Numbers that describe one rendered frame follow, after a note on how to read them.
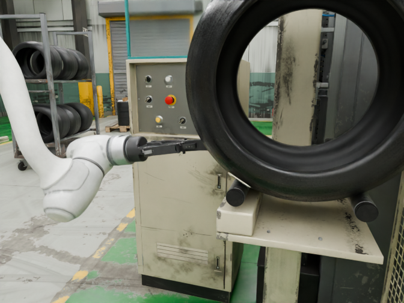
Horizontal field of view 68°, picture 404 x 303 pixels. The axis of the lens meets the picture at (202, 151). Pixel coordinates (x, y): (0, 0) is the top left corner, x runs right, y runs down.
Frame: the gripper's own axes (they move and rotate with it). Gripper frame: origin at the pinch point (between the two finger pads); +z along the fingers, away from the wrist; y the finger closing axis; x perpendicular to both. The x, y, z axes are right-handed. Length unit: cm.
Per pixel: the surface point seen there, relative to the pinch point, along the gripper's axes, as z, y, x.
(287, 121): 23.5, 25.8, -1.2
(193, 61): 5.1, -10.5, -20.9
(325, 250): 30.6, -11.1, 24.0
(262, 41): -54, 890, -146
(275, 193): 20.6, -9.5, 10.9
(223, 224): 7.7, -11.0, 18.1
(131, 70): -49, 60, -29
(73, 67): -264, 287, -72
